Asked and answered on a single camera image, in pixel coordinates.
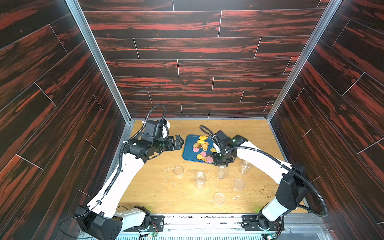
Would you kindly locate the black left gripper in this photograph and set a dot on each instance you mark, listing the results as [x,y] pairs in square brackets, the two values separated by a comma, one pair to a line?
[170,147]

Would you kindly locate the clear jar with yellow cookies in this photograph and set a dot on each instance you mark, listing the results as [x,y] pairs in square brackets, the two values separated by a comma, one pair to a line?
[222,172]

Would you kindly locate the clear jar with pink cookie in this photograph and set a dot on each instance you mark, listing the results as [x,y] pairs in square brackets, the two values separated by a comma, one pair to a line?
[245,167]

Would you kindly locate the clear jar with mixed cookies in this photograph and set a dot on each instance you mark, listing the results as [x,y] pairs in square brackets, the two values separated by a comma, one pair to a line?
[200,179]

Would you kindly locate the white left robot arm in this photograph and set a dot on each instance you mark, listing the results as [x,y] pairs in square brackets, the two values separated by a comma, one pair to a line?
[100,218]

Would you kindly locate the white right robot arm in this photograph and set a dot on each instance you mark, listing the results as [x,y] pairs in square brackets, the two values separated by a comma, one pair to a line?
[293,186]

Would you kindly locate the teal plastic tray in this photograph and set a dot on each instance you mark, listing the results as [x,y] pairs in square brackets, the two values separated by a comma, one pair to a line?
[190,155]

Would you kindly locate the yellow block cookie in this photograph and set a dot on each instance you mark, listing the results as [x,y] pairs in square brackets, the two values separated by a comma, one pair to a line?
[197,145]

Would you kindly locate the tan speckled round cookie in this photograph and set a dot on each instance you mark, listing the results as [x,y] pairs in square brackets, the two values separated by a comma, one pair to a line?
[205,146]

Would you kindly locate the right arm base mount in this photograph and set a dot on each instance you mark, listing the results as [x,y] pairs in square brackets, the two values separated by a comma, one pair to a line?
[271,230]

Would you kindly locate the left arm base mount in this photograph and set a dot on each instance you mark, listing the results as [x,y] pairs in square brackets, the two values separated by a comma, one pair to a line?
[140,220]

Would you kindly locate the aluminium frame post left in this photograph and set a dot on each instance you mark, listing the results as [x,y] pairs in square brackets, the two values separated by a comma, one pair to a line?
[86,31]

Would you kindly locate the aluminium frame post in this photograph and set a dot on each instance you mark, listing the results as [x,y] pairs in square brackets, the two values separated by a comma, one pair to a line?
[321,26]
[86,31]

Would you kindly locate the aluminium frame post right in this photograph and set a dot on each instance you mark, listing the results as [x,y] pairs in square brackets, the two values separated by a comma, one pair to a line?
[321,26]

